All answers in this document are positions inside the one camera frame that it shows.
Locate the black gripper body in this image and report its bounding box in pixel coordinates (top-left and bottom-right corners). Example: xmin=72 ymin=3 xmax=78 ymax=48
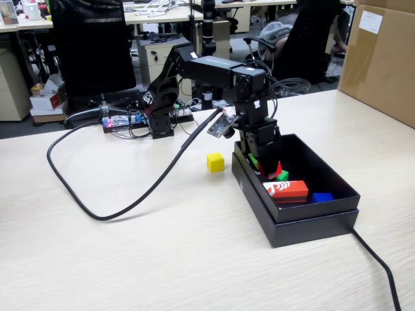
xmin=239 ymin=118 xmax=281 ymax=155

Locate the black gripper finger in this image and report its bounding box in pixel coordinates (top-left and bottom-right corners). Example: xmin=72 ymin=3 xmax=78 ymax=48
xmin=240 ymin=141 xmax=261 ymax=170
xmin=259 ymin=142 xmax=282 ymax=179

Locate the red wooden cube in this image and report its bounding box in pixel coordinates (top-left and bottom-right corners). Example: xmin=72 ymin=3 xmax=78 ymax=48
xmin=257 ymin=159 xmax=283 ymax=181

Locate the green wooden cube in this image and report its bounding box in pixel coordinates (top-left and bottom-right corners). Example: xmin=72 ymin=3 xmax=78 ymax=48
xmin=270 ymin=169 xmax=290 ymax=182

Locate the yellow wooden cube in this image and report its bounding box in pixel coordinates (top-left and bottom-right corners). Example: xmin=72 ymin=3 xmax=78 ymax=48
xmin=206 ymin=153 xmax=225 ymax=174

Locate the seated person forearm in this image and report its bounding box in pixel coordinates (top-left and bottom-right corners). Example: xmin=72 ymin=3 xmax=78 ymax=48
xmin=332 ymin=12 xmax=350 ymax=54

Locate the orange box with white print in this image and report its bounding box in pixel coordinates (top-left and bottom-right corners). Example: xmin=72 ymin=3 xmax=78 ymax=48
xmin=261 ymin=179 xmax=309 ymax=204

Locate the black cardboard box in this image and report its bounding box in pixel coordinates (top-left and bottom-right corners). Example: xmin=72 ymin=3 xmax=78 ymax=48
xmin=233 ymin=133 xmax=362 ymax=224

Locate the black open box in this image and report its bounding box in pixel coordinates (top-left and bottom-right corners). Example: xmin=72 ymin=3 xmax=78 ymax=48
xmin=231 ymin=152 xmax=360 ymax=249

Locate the large cardboard box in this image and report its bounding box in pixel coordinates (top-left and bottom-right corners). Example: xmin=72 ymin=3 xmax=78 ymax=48
xmin=337 ymin=0 xmax=415 ymax=129

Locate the blue wooden cube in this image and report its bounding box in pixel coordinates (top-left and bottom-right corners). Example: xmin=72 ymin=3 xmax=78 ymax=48
xmin=311 ymin=192 xmax=335 ymax=204

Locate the white power strip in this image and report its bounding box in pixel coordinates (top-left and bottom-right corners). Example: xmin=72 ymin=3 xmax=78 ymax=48
xmin=173 ymin=98 xmax=204 ymax=117

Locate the grey cloth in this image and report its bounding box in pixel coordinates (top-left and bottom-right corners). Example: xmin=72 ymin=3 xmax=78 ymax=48
xmin=259 ymin=21 xmax=294 ymax=62

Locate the black office chair chrome base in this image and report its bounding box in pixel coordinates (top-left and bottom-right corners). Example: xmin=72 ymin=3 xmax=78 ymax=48
xmin=243 ymin=0 xmax=346 ymax=103

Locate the black pole with white bands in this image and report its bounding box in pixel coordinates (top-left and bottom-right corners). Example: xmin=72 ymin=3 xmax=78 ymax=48
xmin=194 ymin=0 xmax=224 ymax=111

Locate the beige office desk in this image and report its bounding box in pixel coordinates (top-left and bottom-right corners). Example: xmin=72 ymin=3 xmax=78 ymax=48
xmin=0 ymin=14 xmax=54 ymax=33
xmin=123 ymin=3 xmax=204 ymax=25
xmin=194 ymin=0 xmax=299 ymax=9

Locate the controller board with red LED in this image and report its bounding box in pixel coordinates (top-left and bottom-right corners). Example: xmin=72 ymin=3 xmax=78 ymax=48
xmin=102 ymin=113 xmax=145 ymax=132

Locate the white shipping label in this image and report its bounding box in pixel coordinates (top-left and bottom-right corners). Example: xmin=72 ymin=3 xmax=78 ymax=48
xmin=361 ymin=10 xmax=384 ymax=35

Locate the white laptop stand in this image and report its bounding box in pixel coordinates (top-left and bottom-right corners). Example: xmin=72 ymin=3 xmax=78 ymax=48
xmin=134 ymin=0 xmax=178 ymax=17

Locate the black mesh office chair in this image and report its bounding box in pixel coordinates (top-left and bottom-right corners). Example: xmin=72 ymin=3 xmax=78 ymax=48
xmin=48 ymin=0 xmax=137 ymax=126

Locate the small red white carton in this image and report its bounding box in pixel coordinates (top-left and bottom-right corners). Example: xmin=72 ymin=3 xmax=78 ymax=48
xmin=29 ymin=73 xmax=68 ymax=113

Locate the beige cabinet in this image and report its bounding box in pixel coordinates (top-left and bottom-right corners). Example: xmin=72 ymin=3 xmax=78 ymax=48
xmin=0 ymin=48 xmax=32 ymax=122

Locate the black servo cable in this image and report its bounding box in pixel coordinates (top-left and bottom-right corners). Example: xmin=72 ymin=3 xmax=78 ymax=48
xmin=267 ymin=77 xmax=312 ymax=119

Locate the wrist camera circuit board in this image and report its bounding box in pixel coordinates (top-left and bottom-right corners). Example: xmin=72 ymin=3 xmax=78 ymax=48
xmin=206 ymin=111 xmax=237 ymax=140

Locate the thin black wire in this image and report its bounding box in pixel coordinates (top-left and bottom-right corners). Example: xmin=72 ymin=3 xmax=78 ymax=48
xmin=174 ymin=115 xmax=202 ymax=135

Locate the beige drawer pedestal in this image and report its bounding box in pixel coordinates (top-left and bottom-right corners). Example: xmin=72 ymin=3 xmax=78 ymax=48
xmin=212 ymin=19 xmax=231 ymax=61
xmin=137 ymin=38 xmax=193 ymax=97

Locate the thick black cable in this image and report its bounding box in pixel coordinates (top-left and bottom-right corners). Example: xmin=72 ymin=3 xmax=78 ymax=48
xmin=47 ymin=108 xmax=228 ymax=222
xmin=351 ymin=228 xmax=403 ymax=311

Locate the photo frame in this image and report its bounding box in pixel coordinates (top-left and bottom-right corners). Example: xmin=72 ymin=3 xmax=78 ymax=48
xmin=0 ymin=0 xmax=19 ymax=26

